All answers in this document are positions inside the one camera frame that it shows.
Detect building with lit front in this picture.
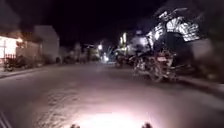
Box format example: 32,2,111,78
0,0,43,71

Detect grey asphalt road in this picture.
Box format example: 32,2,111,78
0,61,224,128

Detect concrete kerb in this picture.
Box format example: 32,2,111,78
176,75,224,95

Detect distant lit building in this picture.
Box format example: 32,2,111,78
114,31,151,58

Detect robot's own part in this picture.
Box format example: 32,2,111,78
141,122,153,128
69,123,81,128

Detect pale building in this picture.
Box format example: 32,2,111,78
32,25,61,65

